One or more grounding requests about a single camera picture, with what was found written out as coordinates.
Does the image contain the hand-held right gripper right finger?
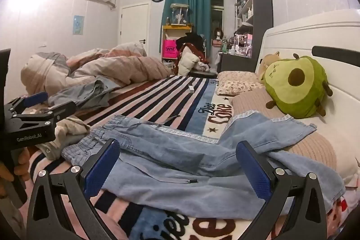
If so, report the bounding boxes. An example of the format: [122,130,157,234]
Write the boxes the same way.
[236,140,328,240]

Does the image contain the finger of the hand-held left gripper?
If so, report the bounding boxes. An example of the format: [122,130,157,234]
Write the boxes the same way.
[4,92,49,117]
[11,101,77,128]

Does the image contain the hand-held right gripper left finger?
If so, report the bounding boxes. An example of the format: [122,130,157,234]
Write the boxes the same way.
[26,138,121,240]

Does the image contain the light blue denim pants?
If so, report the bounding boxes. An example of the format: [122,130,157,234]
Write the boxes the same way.
[60,112,346,221]

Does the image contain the person's left hand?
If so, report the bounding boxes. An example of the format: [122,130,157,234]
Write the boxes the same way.
[0,148,30,198]

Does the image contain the cream garment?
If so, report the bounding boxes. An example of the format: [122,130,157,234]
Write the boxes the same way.
[35,115,92,160]

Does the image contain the grey garment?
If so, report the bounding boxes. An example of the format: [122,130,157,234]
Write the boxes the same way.
[48,75,121,110]

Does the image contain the beige knitted pillow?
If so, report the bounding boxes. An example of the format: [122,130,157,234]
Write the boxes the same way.
[231,87,338,173]

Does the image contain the pink grey checked duvet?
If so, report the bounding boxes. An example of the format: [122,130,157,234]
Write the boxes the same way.
[21,42,176,97]

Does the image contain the floral pillow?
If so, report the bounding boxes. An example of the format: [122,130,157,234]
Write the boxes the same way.
[215,71,266,96]

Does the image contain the green avocado plush toy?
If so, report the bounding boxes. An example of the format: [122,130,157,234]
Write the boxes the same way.
[263,53,334,119]

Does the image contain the striped printed blanket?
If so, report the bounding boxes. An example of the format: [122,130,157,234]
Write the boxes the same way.
[28,75,349,240]

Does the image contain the white door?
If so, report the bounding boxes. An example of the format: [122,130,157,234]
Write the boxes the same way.
[119,3,149,52]

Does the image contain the tan plush toy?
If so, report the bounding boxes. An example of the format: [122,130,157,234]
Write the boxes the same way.
[257,51,283,84]

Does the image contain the dark desk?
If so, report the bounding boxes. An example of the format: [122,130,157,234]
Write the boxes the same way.
[218,50,255,73]

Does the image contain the pink bag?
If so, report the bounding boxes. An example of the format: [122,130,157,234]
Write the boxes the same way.
[162,39,178,59]

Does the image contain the pile of clothes on chair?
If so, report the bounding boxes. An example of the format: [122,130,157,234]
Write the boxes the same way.
[174,33,211,77]

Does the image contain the white bed headboard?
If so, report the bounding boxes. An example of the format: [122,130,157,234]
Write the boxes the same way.
[254,9,360,167]

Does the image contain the mannequin head with wig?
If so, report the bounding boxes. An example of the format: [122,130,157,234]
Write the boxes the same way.
[213,27,224,46]

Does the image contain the yellow rack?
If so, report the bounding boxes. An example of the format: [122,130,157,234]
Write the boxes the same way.
[161,25,194,63]

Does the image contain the glass display case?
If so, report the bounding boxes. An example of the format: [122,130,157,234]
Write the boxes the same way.
[169,3,189,27]

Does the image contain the teal curtain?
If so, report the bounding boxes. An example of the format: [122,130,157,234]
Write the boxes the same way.
[161,0,212,72]

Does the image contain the grey shelf unit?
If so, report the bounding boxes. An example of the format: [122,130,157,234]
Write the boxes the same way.
[233,0,274,72]

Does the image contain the small blue wall poster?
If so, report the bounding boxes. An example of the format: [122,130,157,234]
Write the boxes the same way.
[73,15,85,35]

